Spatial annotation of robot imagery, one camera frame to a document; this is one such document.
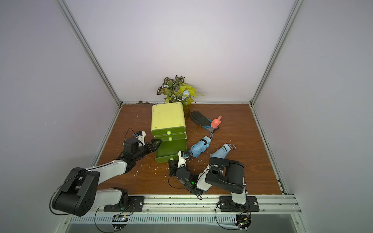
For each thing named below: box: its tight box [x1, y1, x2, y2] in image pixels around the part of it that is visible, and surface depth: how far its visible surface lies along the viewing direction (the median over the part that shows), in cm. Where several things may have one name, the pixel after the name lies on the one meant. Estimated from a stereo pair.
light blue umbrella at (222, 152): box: [209, 143, 237, 159], surface depth 91 cm
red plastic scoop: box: [210, 115, 223, 129], surface depth 106 cm
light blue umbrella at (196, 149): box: [188, 132, 214, 158], surface depth 92 cm
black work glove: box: [189, 110, 220, 133], surface depth 109 cm
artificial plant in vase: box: [156, 75, 205, 119], surface depth 100 cm
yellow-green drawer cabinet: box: [151, 101, 187, 139], surface depth 85 cm
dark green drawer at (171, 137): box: [153, 133, 187, 142], surface depth 87 cm
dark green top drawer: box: [151, 126, 187, 137], surface depth 81 cm
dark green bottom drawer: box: [154, 139, 187, 164], surface depth 87 cm
